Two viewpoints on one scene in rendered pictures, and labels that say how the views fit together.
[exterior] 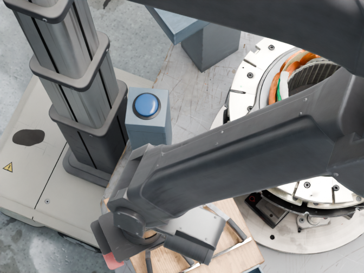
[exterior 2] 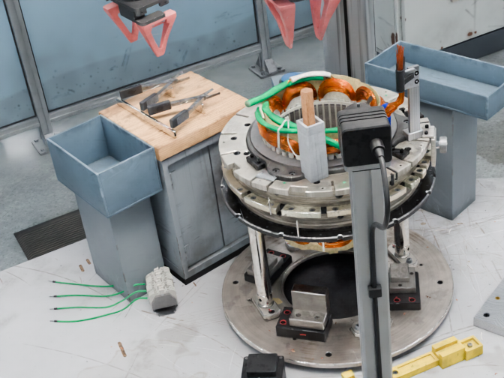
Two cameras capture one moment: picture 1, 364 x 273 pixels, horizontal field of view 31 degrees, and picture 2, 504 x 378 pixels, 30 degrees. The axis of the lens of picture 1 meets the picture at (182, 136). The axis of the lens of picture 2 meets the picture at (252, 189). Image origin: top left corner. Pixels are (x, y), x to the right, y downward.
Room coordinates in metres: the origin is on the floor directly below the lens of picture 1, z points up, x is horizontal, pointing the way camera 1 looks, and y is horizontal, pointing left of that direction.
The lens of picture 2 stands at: (0.04, -1.40, 1.81)
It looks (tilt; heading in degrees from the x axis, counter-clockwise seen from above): 33 degrees down; 79
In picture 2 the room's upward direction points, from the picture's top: 8 degrees counter-clockwise
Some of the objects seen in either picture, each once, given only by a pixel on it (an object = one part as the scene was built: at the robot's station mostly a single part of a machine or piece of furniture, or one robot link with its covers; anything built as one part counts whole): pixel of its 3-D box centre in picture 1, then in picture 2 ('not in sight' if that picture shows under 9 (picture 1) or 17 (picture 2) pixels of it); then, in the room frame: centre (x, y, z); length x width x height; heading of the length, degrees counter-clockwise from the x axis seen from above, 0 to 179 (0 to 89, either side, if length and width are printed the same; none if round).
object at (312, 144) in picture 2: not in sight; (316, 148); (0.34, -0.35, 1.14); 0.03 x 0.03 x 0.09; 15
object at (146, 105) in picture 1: (146, 104); (292, 78); (0.42, 0.06, 1.04); 0.04 x 0.04 x 0.01
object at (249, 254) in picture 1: (182, 231); (176, 113); (0.20, 0.00, 1.05); 0.20 x 0.19 x 0.02; 24
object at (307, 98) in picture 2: not in sight; (307, 109); (0.33, -0.35, 1.20); 0.02 x 0.02 x 0.06
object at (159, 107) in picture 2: not in sight; (159, 107); (0.17, -0.03, 1.09); 0.04 x 0.01 x 0.02; 9
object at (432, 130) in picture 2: not in sight; (429, 145); (0.53, -0.31, 1.07); 0.04 x 0.02 x 0.05; 63
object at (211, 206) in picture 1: (213, 208); (195, 104); (0.23, -0.05, 1.09); 0.06 x 0.01 x 0.01; 48
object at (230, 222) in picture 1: (236, 229); (178, 118); (0.19, -0.08, 1.09); 0.04 x 0.01 x 0.02; 39
